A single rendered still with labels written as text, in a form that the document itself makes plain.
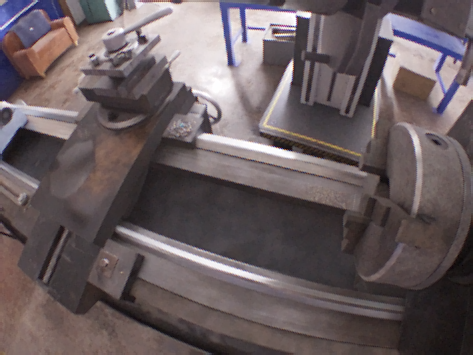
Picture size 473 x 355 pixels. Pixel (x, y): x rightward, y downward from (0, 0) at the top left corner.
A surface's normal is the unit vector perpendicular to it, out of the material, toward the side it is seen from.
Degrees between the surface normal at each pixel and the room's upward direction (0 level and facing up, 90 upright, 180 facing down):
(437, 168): 5
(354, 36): 72
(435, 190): 18
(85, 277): 0
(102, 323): 0
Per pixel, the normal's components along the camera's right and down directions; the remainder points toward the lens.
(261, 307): -0.09, -0.50
